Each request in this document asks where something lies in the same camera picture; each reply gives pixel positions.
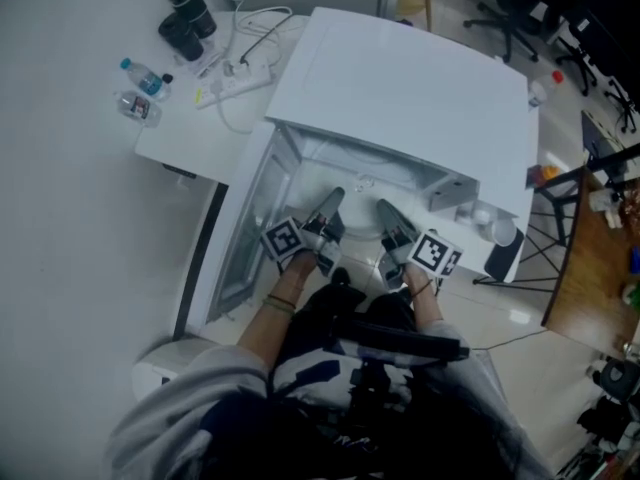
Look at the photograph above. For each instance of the white microwave oven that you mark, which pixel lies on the white microwave oven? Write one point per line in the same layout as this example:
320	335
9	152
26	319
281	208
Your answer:
400	93

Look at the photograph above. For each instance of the red cap bottle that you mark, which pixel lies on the red cap bottle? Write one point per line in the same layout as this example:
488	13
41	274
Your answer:
542	88

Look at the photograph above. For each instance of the person's black vest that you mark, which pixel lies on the person's black vest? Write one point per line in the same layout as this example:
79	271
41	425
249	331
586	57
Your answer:
425	418

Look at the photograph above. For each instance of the red label water bottle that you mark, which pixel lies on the red label water bottle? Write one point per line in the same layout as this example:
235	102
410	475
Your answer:
137	108

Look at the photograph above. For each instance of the orange object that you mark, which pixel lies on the orange object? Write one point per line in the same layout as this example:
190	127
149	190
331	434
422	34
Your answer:
544	174

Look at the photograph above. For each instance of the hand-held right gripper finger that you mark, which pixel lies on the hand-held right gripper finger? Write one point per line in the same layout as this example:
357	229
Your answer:
395	220

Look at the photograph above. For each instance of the person's left forearm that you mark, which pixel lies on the person's left forearm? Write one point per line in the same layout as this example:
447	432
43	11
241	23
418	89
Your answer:
275	313

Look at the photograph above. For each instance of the white power strip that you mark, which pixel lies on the white power strip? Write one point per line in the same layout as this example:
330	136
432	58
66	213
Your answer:
235	85

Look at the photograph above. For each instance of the person's right forearm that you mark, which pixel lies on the person's right forearm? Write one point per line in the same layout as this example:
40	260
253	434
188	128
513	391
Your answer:
425	303

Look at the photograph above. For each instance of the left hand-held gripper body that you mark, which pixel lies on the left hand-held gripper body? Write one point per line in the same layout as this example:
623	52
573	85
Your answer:
282	240

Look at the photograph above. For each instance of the black office chair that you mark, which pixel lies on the black office chair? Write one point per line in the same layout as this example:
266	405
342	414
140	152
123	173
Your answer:
595	68
505	13

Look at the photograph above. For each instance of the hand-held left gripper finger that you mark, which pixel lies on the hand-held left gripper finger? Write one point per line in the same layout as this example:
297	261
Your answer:
330	205

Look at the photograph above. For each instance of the wooden table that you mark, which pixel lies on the wooden table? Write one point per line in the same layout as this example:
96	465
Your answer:
590	278

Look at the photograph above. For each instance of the dark wrist band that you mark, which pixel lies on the dark wrist band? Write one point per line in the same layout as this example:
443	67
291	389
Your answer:
422	288

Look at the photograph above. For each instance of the person's grey hoodie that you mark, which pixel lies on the person's grey hoodie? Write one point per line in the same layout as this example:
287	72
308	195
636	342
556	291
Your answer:
165	418

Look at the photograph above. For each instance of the black mug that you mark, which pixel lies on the black mug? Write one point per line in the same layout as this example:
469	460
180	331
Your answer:
180	35

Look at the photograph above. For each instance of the person's black trousers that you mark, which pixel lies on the person's black trousers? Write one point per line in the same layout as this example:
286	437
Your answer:
325	308

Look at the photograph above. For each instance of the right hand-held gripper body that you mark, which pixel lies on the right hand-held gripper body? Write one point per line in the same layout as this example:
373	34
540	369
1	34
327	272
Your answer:
430	250

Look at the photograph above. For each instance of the green wrist band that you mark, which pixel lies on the green wrist band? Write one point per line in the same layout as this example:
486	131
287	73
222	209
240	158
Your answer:
277	304

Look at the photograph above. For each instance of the person's black shoe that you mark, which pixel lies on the person's black shoe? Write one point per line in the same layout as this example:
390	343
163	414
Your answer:
342	276

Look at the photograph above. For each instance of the white microwave door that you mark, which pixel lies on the white microwave door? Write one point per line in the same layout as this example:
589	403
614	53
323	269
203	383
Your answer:
240	228

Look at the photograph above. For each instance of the blue label water bottle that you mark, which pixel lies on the blue label water bottle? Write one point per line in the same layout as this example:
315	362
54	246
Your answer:
147	80

